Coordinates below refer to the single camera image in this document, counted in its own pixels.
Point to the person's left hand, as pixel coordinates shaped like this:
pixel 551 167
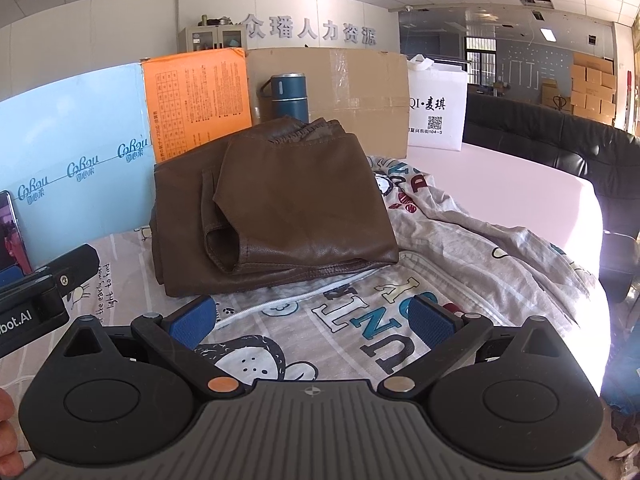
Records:
pixel 7 430

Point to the silver wall lettering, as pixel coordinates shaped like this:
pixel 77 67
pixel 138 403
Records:
pixel 310 30

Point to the brown cardboard box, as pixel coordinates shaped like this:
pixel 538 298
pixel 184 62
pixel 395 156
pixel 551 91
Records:
pixel 360 95

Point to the stack of cardboard boxes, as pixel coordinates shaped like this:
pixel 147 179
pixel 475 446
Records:
pixel 592 85

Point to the dark blue thermos bottle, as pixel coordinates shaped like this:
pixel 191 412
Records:
pixel 287 97

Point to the grey glass-door cabinet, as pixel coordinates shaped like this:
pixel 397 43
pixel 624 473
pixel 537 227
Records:
pixel 210 40

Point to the pale pink mattress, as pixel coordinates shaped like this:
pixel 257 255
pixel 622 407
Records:
pixel 530 185

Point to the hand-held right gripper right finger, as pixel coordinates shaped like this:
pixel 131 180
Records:
pixel 430 320

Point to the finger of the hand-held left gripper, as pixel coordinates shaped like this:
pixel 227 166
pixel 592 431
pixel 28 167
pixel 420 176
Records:
pixel 75 262

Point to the light blue carton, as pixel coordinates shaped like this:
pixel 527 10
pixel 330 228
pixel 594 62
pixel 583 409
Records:
pixel 75 130

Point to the ceiling light panel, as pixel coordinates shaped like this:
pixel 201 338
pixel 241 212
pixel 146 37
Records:
pixel 547 34

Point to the white tote bag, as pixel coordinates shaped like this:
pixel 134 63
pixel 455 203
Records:
pixel 435 110

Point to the black smartphone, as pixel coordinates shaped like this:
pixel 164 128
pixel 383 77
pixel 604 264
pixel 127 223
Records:
pixel 12 232

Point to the brown leather pants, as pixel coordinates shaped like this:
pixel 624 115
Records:
pixel 300 200

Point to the metal pot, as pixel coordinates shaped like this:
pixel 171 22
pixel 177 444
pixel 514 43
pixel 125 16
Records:
pixel 215 21

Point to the grey printed bed sheet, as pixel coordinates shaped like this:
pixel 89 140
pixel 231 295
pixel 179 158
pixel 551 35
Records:
pixel 450 260

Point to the barred window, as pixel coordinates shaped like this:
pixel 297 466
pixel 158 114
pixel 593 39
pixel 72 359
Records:
pixel 480 60

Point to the blue plastic bag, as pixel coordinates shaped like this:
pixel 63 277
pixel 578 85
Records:
pixel 625 380

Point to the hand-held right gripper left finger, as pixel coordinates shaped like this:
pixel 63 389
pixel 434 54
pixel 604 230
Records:
pixel 192 320

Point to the orange carton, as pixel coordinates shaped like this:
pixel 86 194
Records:
pixel 200 100

